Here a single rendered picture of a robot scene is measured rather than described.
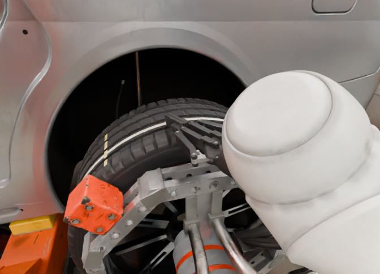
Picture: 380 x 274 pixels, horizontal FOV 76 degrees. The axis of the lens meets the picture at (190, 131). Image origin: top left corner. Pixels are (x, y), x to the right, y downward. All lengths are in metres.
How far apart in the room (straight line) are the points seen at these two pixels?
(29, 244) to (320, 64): 1.22
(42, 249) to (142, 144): 0.63
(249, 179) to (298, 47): 0.79
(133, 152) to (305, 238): 0.42
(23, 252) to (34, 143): 0.40
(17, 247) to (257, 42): 1.07
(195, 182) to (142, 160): 0.13
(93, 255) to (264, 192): 0.49
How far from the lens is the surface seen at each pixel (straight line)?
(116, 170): 0.56
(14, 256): 1.09
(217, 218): 0.58
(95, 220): 0.54
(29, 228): 1.12
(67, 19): 0.73
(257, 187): 0.17
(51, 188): 0.98
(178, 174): 0.53
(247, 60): 0.84
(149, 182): 0.51
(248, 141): 0.16
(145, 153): 0.54
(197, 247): 0.54
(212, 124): 0.51
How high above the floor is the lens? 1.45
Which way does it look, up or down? 30 degrees down
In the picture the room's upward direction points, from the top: straight up
